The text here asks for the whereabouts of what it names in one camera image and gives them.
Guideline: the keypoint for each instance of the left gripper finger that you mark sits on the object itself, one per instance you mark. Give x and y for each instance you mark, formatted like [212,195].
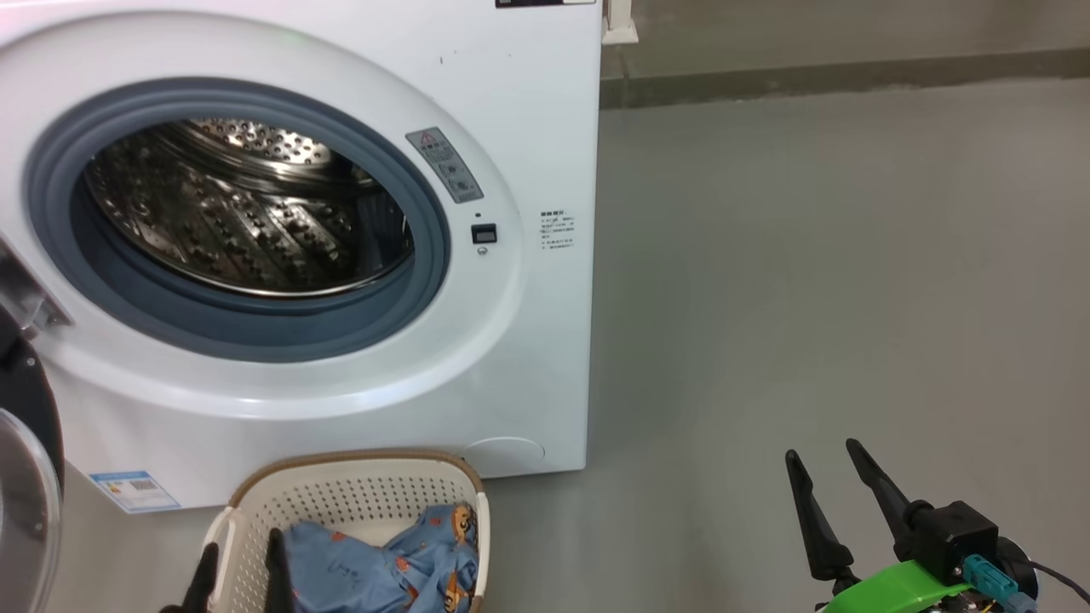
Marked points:
[278,579]
[200,583]

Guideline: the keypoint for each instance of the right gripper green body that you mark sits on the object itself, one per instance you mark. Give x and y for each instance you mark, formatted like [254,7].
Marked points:
[894,587]

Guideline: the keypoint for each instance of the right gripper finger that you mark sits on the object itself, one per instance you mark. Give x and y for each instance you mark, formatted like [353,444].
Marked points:
[817,528]
[877,477]

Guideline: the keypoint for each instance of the blue garment with orange prints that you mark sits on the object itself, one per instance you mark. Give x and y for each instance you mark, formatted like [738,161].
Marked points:
[383,575]

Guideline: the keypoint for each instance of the black round glass washer door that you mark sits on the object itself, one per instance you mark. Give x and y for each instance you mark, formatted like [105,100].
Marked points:
[25,477]

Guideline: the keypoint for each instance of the cream perforated basket brown rim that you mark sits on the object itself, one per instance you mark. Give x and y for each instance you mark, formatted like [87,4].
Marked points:
[358,489]

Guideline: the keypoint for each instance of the white front-load washing machine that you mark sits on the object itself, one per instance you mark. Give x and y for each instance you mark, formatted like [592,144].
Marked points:
[519,136]

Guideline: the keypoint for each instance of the blue energy label sticker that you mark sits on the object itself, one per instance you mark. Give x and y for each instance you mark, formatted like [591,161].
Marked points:
[134,491]

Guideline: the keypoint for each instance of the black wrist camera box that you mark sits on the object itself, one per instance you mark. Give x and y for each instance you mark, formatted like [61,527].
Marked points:
[958,536]

